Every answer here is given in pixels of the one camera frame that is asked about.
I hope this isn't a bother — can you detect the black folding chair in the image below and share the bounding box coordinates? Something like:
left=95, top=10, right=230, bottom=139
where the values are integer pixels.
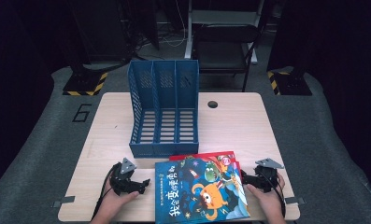
left=191, top=23, right=262, bottom=93

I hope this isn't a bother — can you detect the hand-held gripper black cable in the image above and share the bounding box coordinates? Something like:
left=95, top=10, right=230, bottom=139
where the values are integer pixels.
left=264, top=169, right=288, bottom=218
left=91, top=162, right=121, bottom=220

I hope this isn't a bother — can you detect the dark curtain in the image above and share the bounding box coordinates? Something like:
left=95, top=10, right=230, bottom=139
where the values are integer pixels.
left=0, top=0, right=55, bottom=194
left=307, top=0, right=371, bottom=203

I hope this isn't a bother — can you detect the grey tape piece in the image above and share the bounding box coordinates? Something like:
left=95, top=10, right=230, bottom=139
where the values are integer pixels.
left=282, top=196, right=306, bottom=205
left=51, top=195, right=76, bottom=209

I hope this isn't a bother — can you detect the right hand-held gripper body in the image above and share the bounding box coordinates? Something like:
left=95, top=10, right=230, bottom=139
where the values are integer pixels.
left=252, top=158, right=285, bottom=194

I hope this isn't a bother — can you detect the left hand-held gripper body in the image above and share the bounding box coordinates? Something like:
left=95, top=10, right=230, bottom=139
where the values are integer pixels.
left=108, top=158, right=144, bottom=196

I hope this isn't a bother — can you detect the left hand-held gripper black cable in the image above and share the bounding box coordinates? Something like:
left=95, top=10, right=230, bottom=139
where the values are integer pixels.
left=91, top=162, right=121, bottom=220

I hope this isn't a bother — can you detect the blue cartoon picture book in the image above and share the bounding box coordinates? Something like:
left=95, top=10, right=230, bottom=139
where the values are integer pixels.
left=154, top=157, right=251, bottom=224

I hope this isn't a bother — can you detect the person's right hand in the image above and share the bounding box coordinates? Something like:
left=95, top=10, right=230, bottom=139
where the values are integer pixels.
left=246, top=173, right=287, bottom=222

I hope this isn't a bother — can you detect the black yellow-striped stand base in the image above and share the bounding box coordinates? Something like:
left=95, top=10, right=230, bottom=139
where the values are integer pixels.
left=62, top=63, right=109, bottom=97
left=266, top=69, right=313, bottom=96

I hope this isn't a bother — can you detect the person's left hand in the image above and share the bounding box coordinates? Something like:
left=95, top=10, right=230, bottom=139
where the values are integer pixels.
left=93, top=180, right=140, bottom=222

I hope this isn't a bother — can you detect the right hand-held gripper black cable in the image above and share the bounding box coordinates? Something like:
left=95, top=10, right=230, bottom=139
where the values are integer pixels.
left=264, top=169, right=288, bottom=218

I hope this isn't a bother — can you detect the blue plastic file rack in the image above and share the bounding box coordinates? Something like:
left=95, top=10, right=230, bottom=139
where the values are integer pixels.
left=126, top=59, right=200, bottom=159

